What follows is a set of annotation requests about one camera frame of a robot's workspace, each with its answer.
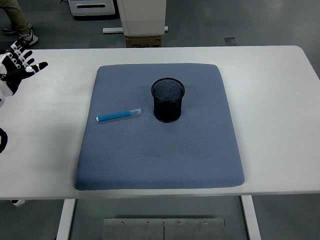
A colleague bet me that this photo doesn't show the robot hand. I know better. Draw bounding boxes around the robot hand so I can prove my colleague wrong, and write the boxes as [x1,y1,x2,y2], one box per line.
[0,37,49,109]

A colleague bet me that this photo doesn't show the blue marker with clear cap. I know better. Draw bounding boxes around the blue marker with clear cap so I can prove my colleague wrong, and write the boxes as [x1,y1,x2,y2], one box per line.
[95,108,143,123]

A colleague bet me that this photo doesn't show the black mesh pen holder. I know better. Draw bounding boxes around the black mesh pen holder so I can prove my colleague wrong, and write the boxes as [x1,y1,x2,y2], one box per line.
[150,77,186,124]

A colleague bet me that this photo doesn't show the person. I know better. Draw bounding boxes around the person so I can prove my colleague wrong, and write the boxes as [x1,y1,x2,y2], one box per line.
[0,0,40,47]

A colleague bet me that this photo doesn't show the white device with dark slot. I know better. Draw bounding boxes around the white device with dark slot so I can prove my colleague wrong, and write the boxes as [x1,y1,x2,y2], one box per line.
[67,0,116,17]

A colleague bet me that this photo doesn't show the white base bar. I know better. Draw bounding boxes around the white base bar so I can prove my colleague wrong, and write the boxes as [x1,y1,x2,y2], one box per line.
[102,25,169,34]

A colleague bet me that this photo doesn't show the brown cardboard box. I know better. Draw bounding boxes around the brown cardboard box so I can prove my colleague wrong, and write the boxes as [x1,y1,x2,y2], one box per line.
[125,34,163,48]

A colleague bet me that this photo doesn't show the white cabinet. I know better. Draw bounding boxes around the white cabinet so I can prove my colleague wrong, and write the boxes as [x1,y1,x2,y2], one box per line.
[116,0,167,36]

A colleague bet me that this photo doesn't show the white table leg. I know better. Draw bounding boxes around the white table leg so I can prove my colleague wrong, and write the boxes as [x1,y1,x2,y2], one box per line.
[55,199,76,240]
[240,194,262,240]

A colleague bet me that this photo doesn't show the blue-grey quilted mat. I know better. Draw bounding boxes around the blue-grey quilted mat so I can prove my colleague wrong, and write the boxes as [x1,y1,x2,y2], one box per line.
[74,63,245,191]

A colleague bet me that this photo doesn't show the grey metal plate with screws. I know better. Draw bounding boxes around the grey metal plate with screws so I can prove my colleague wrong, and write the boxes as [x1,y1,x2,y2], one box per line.
[163,218,226,240]
[102,218,165,240]

